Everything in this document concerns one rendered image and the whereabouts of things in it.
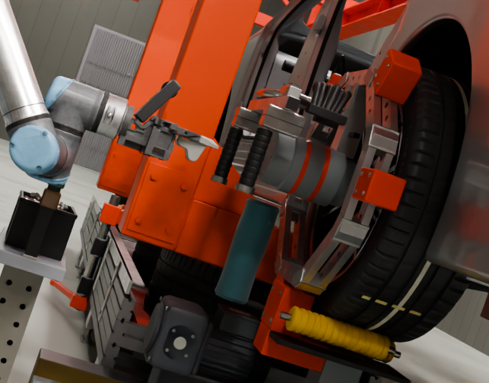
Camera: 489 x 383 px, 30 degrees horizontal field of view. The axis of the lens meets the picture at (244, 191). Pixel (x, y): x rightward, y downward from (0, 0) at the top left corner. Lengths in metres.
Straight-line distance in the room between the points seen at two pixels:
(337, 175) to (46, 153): 0.73
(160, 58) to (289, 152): 2.45
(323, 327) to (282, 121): 0.49
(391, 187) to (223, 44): 0.89
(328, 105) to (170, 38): 2.60
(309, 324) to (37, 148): 0.75
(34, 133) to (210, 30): 0.96
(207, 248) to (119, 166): 1.94
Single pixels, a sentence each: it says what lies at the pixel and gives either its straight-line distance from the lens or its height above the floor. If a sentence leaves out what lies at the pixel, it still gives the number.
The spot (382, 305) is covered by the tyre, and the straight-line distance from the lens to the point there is 2.08.
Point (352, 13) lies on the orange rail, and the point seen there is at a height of 3.20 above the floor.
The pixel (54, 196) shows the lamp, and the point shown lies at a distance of 2.09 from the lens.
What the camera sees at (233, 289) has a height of 0.51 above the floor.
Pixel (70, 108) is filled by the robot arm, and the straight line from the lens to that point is 1.94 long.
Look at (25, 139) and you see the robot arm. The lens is 1.80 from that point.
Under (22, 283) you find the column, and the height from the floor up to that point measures 0.36.
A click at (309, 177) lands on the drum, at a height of 0.83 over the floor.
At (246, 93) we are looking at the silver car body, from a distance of 4.63.
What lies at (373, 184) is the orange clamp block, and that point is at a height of 0.85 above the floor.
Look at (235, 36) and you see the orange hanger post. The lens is 2.64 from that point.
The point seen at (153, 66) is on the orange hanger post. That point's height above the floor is 1.17.
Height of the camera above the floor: 0.76
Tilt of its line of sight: level
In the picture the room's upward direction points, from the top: 19 degrees clockwise
